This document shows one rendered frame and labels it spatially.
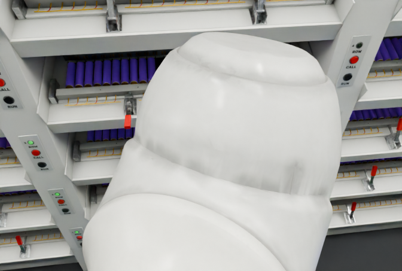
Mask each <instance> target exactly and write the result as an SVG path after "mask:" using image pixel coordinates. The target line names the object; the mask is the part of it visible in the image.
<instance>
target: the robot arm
mask: <svg viewBox="0 0 402 271"><path fill-rule="evenodd" d="M341 151H342V127H341V118H340V108H339V101H338V97H337V93H336V89H335V86H334V84H333V82H332V81H331V80H330V79H329V78H328V77H327V76H326V75H325V74H324V72H323V70H322V68H321V67H320V65H319V63H318V61H317V60H316V59H315V58H314V57H313V56H311V55H310V54H309V53H308V52H306V51H304V50H302V49H300V48H298V47H295V46H293V45H289V44H286V43H283V42H279V41H274V40H271V39H266V38H260V37H257V36H250V35H242V34H234V33H227V32H206V33H202V34H199V35H196V36H193V37H192V38H190V39H189V40H188V41H187V42H186V43H185V44H184V45H183V46H181V47H177V48H176V49H174V50H172V51H171V52H169V54H168V55H167V56H166V57H165V59H164V60H163V61H162V63H161V65H160V66H159V67H158V69H157V70H156V72H155V74H154V75H153V77H152V79H151V81H150V83H149V85H148V87H147V89H146V91H145V93H144V96H143V98H142V100H141V103H140V105H139V109H138V114H137V119H136V127H135V135H134V137H133V138H132V139H130V140H128V141H127V142H126V144H125V145H124V148H123V152H122V155H121V159H120V161H119V163H118V166H117V168H116V170H115V173H114V175H113V178H112V180H111V182H110V184H109V186H108V188H107V190H106V193H105V195H104V197H103V199H102V201H101V203H100V205H99V207H98V209H97V211H96V213H95V215H94V216H93V217H92V219H91V220H90V221H89V223H88V224H87V226H86V228H85V231H84V234H83V242H82V247H83V256H84V261H85V263H86V266H87V270H88V271H315V270H316V266H317V264H318V260H319V256H320V253H321V250H322V246H323V244H324V241H325V237H326V234H327V231H328V228H329V225H330V221H331V217H332V214H333V208H332V205H331V203H330V197H331V193H332V191H333V187H334V183H335V180H336V176H337V173H338V170H339V166H340V159H341Z"/></svg>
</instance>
